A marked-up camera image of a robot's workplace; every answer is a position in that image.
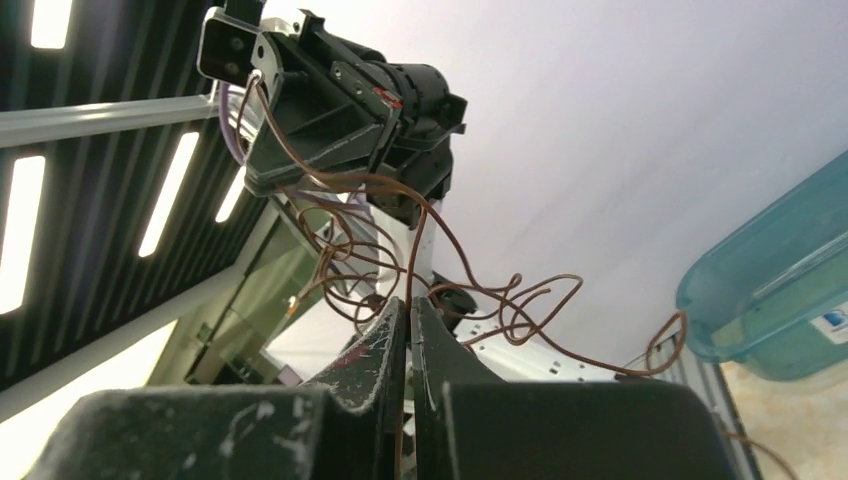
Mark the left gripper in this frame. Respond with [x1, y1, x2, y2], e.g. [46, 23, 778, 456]
[243, 11, 467, 197]

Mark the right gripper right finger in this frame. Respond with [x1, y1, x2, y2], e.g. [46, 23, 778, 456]
[410, 298, 736, 479]

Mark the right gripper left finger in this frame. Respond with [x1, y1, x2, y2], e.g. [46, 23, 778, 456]
[29, 298, 406, 479]

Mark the coloured cable bundle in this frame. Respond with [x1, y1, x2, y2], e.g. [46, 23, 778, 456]
[235, 69, 803, 480]

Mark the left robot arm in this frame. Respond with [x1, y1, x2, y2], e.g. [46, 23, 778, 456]
[246, 10, 467, 298]

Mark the teal transparent plastic tray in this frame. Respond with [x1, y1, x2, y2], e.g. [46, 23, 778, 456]
[676, 155, 847, 382]

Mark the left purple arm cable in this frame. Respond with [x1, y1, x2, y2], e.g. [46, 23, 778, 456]
[217, 82, 372, 213]

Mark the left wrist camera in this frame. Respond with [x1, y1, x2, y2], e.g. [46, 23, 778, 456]
[196, 1, 263, 87]

